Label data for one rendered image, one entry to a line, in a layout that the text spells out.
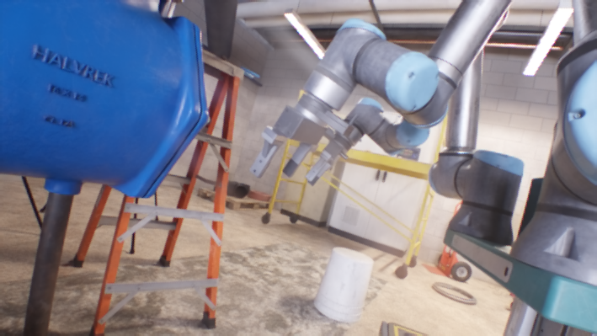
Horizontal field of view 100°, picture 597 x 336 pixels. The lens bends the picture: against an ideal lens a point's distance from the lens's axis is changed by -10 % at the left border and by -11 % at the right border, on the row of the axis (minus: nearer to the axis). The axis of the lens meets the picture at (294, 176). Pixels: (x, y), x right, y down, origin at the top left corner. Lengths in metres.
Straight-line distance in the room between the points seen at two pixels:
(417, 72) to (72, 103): 0.61
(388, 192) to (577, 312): 3.89
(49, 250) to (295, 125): 0.75
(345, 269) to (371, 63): 1.38
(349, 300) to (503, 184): 1.12
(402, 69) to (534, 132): 4.57
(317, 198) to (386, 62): 4.29
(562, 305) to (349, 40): 0.52
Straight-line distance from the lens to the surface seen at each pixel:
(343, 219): 4.46
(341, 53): 0.56
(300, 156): 0.67
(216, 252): 1.32
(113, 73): 0.68
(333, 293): 1.78
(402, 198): 4.28
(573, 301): 0.52
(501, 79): 5.20
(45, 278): 1.02
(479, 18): 0.67
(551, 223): 0.56
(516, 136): 4.95
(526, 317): 0.99
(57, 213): 0.95
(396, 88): 0.48
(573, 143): 0.39
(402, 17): 4.60
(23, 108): 0.65
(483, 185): 0.98
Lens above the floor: 0.76
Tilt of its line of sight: level
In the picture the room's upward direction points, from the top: 15 degrees clockwise
